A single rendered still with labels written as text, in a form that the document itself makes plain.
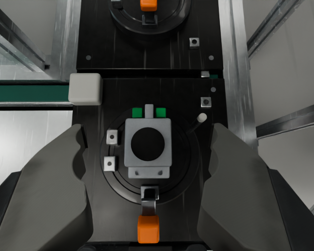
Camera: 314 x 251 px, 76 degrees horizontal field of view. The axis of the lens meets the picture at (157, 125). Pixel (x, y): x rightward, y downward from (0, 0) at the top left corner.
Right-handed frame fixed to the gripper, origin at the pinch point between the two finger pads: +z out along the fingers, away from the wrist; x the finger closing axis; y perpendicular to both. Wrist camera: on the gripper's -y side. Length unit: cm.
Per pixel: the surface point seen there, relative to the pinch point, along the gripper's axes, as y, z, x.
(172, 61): 0.9, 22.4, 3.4
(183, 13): -5.8, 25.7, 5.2
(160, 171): 8.5, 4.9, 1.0
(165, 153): 5.0, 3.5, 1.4
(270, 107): 11.8, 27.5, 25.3
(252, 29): -2.4, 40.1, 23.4
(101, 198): 16.8, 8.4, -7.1
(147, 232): 11.2, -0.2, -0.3
